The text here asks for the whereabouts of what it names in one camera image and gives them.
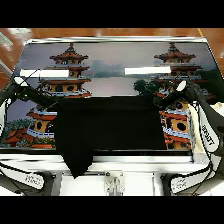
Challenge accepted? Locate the grey garment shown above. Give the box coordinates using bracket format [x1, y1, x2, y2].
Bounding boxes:
[192, 151, 216, 165]

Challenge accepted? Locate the black T-shirt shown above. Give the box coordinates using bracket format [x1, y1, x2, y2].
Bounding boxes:
[54, 95, 168, 179]

